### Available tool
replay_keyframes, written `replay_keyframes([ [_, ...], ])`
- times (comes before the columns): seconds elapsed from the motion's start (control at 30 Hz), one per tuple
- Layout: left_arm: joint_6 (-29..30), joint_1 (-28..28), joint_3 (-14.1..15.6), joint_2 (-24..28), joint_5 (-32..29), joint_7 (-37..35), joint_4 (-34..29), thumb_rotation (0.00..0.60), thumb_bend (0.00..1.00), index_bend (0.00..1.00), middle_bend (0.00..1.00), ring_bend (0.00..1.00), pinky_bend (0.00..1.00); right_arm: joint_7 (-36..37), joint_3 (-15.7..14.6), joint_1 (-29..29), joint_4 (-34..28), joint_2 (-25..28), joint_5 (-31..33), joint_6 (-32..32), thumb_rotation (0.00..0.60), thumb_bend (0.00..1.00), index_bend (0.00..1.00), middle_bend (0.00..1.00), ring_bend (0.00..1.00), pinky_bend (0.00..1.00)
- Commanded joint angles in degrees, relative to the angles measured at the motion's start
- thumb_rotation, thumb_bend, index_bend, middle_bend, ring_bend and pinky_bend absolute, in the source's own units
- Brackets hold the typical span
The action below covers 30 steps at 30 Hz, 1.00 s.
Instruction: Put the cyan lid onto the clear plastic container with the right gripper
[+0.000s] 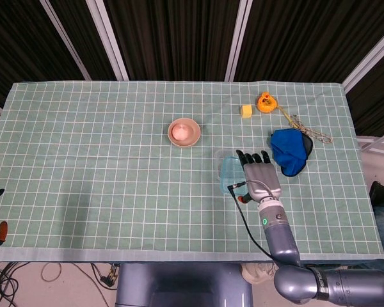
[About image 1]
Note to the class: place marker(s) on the white frame post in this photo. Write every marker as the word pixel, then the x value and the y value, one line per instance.
pixel 371 54
pixel 240 38
pixel 107 38

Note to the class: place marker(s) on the thin grey frame post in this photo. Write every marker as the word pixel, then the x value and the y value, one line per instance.
pixel 65 40

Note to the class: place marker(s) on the black flat panel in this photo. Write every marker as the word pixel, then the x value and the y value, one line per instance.
pixel 382 193

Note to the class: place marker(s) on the blue translucent lid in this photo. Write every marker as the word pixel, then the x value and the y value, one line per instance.
pixel 232 174

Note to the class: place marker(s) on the clear plastic container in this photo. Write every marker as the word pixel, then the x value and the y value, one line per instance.
pixel 218 160

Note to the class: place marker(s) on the black and yellow plug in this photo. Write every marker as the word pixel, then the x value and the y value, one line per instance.
pixel 110 276

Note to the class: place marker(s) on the yellow foam cube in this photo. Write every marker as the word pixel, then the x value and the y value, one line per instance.
pixel 247 111

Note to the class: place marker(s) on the beige sneaker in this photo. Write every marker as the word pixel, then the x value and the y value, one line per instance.
pixel 257 275

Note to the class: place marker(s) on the blue cloth with black trim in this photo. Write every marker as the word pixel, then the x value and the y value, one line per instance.
pixel 288 150

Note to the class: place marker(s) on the orange tape measure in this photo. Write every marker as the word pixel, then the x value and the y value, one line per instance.
pixel 266 103

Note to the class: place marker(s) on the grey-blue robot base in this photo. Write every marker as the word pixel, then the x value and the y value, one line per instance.
pixel 182 284

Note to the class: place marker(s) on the beige bowl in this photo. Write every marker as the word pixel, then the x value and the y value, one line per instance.
pixel 193 131

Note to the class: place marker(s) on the black curtain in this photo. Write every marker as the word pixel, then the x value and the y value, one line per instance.
pixel 179 32

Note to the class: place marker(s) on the green checkered tablecloth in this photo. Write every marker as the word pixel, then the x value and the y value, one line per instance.
pixel 83 160

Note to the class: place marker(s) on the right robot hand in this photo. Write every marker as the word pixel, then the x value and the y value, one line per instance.
pixel 262 179

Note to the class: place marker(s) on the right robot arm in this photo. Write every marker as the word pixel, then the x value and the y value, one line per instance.
pixel 281 243

